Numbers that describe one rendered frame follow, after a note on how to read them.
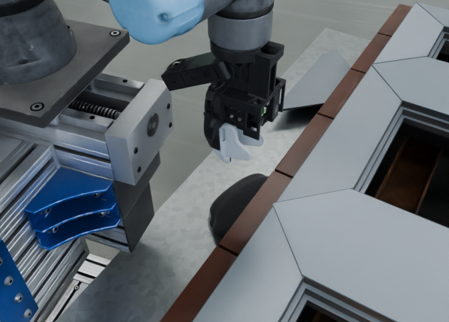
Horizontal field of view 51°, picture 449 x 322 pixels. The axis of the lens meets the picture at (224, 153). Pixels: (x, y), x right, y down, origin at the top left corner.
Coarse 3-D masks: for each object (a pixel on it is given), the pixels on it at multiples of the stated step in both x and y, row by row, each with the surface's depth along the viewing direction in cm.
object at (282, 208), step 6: (294, 198) 72; (276, 204) 71; (282, 204) 71; (288, 204) 71; (294, 204) 71; (276, 210) 70; (282, 210) 70; (288, 210) 70; (282, 216) 69; (282, 222) 69
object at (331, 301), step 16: (448, 32) 111; (432, 48) 105; (400, 112) 89; (416, 112) 89; (432, 112) 88; (432, 128) 88; (448, 128) 88; (384, 144) 83; (368, 176) 79; (304, 288) 62; (320, 288) 62; (304, 304) 62; (320, 304) 62; (336, 304) 61; (352, 304) 60; (288, 320) 59; (336, 320) 62; (352, 320) 61; (368, 320) 59; (384, 320) 59
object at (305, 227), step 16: (336, 192) 73; (304, 208) 71; (320, 208) 71; (336, 208) 71; (288, 224) 68; (304, 224) 68; (320, 224) 68; (288, 240) 66; (304, 240) 66; (320, 240) 66; (304, 256) 64; (304, 272) 63
